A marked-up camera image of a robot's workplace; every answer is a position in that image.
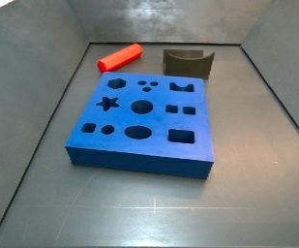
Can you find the dark grey curved cradle stand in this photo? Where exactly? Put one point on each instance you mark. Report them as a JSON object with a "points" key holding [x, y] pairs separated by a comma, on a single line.
{"points": [[187, 63]]}

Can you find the blue foam shape-sorter block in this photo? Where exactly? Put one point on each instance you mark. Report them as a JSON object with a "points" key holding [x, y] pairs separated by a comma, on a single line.
{"points": [[145, 124]]}

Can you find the red hexagonal prism peg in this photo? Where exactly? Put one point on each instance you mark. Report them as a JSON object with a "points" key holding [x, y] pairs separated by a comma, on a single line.
{"points": [[119, 58]]}

